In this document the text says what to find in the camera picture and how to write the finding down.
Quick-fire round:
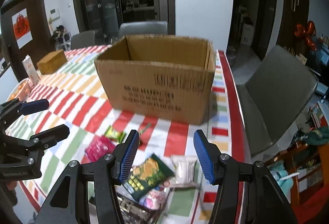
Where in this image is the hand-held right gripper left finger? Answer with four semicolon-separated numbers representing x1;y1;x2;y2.
33;129;140;224

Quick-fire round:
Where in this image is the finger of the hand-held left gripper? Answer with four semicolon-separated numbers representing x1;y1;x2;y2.
0;124;70;161
0;99;49;122

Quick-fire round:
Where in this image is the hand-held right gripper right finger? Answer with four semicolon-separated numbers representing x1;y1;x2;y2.
193;129;299;224

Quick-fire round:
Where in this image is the green yellow snack bag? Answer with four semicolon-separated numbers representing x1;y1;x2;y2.
123;153;175;200

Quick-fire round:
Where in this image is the small green snack packet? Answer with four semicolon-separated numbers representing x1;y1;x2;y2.
103;125;126;143

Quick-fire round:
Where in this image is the pink white snack packet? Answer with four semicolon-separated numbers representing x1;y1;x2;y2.
140;183;171;210

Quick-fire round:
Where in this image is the dark snack packet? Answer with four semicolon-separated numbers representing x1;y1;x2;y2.
117;193;157;224

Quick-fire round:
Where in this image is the brown cardboard box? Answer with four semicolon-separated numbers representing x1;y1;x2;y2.
94;34;216;125

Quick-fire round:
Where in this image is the bowl of orange snacks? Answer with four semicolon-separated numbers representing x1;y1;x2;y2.
6;78;30;101

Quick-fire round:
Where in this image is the white orange carton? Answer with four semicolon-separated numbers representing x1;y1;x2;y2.
22;55;40;85

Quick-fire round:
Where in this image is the checkered colourful tablecloth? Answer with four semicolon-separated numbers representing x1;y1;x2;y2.
5;45;255;224

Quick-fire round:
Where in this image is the brown woven box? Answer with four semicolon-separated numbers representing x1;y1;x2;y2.
36;49;68;75

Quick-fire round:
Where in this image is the white storage rack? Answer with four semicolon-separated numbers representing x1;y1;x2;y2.
53;25;72;51

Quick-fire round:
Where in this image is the red white door poster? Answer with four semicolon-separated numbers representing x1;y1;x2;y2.
12;8;33;49

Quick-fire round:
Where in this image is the grey dining chair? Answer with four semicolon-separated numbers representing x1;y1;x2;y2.
119;21;169;39
70;31;95;50

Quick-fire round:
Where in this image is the dark brown door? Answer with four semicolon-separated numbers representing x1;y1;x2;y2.
0;0;56;83

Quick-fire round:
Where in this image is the large grey chair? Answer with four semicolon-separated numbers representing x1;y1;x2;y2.
236;45;318;158

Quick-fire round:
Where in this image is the green cloth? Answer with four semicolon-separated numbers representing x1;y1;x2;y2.
293;127;329;147

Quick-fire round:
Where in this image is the computer monitor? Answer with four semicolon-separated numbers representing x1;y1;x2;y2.
315;48;329;65

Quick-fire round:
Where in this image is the red foil balloon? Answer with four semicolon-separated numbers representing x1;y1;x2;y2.
294;21;318;51

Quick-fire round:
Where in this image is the dark brown wardrobe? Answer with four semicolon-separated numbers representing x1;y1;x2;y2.
276;0;310;52

